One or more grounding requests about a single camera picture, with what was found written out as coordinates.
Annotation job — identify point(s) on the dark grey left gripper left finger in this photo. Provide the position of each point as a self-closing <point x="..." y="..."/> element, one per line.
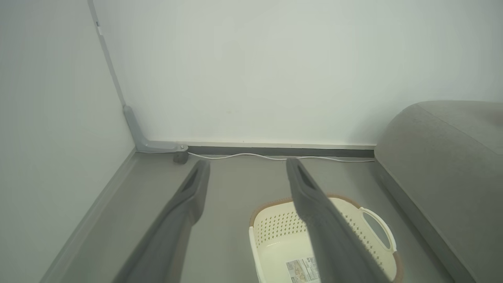
<point x="173" y="220"/>

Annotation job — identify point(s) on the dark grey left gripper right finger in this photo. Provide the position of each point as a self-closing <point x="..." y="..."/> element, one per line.
<point x="326" y="232"/>

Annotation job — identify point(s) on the grey couch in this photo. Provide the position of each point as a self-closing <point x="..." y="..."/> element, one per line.
<point x="444" y="165"/>

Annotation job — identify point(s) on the white paper basket label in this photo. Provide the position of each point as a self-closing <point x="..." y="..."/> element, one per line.
<point x="300" y="271"/>

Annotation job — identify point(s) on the cream laundry basket brown rim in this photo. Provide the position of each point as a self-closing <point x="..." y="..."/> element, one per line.
<point x="275" y="243"/>

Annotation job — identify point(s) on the black caster wheel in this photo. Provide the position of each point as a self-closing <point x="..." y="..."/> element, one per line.
<point x="180" y="157"/>

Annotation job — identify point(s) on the grey metal partition foot bracket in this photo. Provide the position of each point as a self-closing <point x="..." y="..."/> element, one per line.
<point x="151" y="146"/>

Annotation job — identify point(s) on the black wall base strip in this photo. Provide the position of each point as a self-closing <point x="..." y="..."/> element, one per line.
<point x="275" y="151"/>

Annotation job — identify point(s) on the grey partition corner post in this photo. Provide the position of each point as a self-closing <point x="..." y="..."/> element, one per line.
<point x="106" y="51"/>

